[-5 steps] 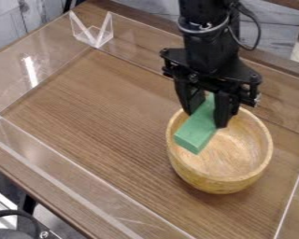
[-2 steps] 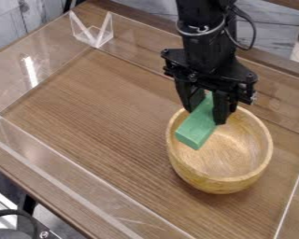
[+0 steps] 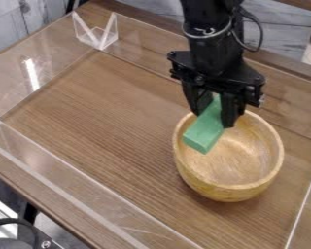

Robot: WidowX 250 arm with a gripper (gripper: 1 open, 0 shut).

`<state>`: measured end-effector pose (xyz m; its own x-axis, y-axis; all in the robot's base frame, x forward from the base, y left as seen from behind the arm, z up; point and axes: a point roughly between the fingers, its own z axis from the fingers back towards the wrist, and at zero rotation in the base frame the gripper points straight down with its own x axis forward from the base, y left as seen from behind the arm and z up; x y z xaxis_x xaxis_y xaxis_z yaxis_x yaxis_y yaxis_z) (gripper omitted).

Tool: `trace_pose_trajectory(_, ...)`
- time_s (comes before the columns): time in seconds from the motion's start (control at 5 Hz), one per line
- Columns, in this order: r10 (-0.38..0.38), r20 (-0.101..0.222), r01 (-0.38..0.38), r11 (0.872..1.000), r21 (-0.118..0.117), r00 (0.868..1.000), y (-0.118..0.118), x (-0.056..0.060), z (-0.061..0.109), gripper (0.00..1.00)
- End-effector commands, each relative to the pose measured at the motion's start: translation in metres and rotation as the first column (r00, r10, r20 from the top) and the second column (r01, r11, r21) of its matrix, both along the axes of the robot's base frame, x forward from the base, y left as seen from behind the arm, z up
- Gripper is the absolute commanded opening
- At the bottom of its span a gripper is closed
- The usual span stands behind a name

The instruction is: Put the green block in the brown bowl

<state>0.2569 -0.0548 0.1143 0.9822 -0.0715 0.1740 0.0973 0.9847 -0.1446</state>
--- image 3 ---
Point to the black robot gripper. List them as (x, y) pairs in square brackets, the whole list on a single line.
[(212, 67)]

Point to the clear acrylic corner bracket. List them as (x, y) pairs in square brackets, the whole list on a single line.
[(97, 37)]

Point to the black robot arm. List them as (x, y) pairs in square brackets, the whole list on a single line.
[(214, 11)]

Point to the black metal table leg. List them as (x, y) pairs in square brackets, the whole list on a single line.
[(28, 212)]

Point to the green rectangular block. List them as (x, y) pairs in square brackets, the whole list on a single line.
[(206, 128)]

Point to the clear acrylic tray wall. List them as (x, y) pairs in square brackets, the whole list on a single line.
[(101, 217)]

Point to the brown wooden bowl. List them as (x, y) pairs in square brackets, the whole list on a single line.
[(241, 166)]

